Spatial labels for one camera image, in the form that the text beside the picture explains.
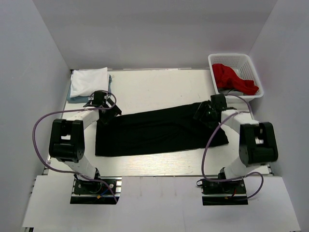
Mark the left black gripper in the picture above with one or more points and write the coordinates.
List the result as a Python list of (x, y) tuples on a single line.
[(114, 112)]

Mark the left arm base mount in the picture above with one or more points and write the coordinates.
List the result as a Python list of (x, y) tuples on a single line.
[(96, 193)]

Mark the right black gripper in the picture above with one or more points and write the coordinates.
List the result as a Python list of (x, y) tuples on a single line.
[(204, 108)]

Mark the folded light blue t shirt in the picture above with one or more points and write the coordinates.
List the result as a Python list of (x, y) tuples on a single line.
[(84, 99)]

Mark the grey t shirt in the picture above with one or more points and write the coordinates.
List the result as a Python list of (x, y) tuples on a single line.
[(226, 91)]

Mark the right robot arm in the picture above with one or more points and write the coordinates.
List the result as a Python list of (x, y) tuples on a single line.
[(257, 142)]

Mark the folded white t shirt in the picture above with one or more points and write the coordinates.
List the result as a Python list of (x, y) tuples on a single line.
[(86, 82)]

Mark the red t shirt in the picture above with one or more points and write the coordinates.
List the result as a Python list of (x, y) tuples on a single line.
[(226, 78)]

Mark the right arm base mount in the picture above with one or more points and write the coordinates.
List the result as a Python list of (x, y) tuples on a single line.
[(223, 193)]

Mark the black t shirt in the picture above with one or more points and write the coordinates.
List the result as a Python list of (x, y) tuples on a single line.
[(159, 131)]

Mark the white plastic basket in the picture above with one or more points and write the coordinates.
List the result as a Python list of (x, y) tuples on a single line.
[(242, 65)]

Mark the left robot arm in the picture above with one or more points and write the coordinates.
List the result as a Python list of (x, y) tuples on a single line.
[(67, 140)]

